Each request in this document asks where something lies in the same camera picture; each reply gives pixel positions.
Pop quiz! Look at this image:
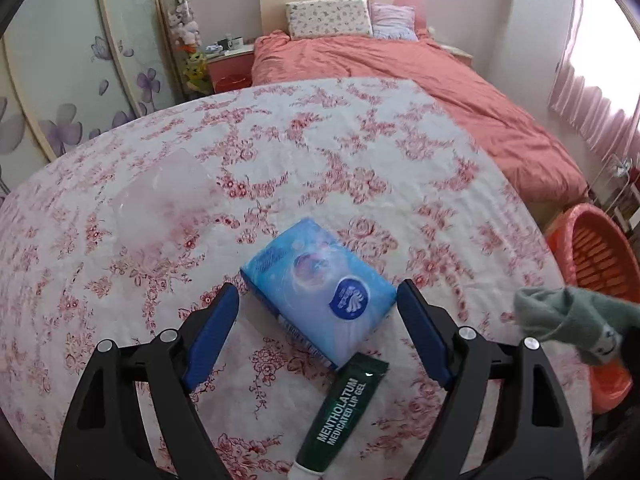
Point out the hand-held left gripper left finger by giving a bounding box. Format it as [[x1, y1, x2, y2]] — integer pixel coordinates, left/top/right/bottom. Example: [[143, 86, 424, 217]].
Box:
[[54, 282, 241, 480]]

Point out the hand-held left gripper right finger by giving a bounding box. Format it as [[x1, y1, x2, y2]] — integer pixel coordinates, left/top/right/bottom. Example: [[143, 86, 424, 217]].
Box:
[[396, 279, 586, 480]]

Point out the blue tissue packet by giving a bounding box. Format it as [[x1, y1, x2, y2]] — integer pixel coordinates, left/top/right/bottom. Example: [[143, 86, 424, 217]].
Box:
[[239, 217, 398, 372]]

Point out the grey-green sock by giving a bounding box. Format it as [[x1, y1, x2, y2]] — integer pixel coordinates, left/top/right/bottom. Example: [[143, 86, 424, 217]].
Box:
[[514, 286, 626, 367]]

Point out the orange plastic basket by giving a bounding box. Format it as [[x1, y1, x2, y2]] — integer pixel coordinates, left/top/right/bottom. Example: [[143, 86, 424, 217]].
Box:
[[544, 204, 640, 415]]

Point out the dark green ointment tube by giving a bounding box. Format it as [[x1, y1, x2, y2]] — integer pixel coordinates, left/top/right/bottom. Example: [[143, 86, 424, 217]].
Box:
[[291, 352, 390, 480]]

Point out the clear plastic bag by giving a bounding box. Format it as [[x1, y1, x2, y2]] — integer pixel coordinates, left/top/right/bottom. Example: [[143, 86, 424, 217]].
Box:
[[110, 150, 222, 261]]

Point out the floral tablecloth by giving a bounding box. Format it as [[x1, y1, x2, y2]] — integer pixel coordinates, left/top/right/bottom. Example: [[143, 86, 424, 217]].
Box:
[[0, 77, 596, 480]]

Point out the coral bed duvet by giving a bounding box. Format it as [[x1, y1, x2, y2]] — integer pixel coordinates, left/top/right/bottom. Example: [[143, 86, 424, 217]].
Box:
[[250, 30, 589, 204]]

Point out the white metal rack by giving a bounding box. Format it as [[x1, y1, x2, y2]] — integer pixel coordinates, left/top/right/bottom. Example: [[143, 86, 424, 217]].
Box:
[[587, 155, 640, 233]]

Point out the red plastic basin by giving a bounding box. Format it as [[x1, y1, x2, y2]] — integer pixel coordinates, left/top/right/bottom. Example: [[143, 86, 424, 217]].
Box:
[[214, 74, 252, 94]]

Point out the green plush toy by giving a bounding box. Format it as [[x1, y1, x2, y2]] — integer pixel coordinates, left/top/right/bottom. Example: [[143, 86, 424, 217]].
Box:
[[185, 52, 212, 94]]

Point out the pink nightstand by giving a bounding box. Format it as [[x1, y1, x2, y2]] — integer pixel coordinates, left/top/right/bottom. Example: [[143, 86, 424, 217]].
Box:
[[206, 44, 256, 95]]

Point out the wooden bedside cabinet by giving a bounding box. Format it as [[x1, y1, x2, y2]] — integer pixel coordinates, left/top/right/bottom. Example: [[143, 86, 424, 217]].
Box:
[[440, 42, 474, 67]]

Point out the wardrobe with purple flowers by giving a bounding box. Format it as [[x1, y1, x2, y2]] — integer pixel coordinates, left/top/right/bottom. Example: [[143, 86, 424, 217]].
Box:
[[0, 0, 187, 202]]

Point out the purple striped pillow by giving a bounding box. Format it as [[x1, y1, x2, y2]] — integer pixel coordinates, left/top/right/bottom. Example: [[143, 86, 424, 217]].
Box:
[[369, 2, 420, 42]]

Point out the pink curtain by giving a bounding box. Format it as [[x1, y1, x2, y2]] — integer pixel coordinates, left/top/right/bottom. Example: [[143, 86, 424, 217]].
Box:
[[547, 0, 640, 154]]

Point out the hanging plush toy bundle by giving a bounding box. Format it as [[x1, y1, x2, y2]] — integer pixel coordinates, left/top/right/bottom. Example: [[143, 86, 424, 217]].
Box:
[[165, 0, 203, 52]]

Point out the floral print pillow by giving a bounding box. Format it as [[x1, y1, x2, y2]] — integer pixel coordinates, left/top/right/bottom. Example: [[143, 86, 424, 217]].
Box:
[[285, 0, 374, 41]]

